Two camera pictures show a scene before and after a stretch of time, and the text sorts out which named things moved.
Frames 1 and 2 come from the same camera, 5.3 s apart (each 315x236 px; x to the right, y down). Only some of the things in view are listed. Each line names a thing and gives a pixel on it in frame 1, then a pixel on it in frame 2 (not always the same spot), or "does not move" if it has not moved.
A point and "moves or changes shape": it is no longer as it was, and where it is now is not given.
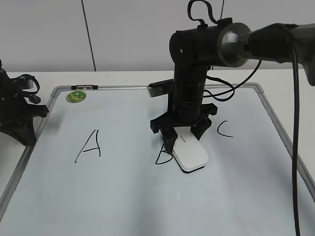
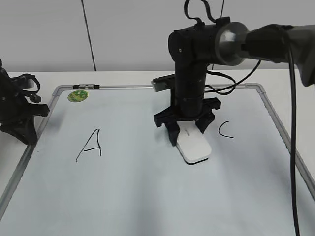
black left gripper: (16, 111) does not move
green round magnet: (76, 96) does not move
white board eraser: (188, 153) moves or changes shape
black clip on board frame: (84, 87) does not move
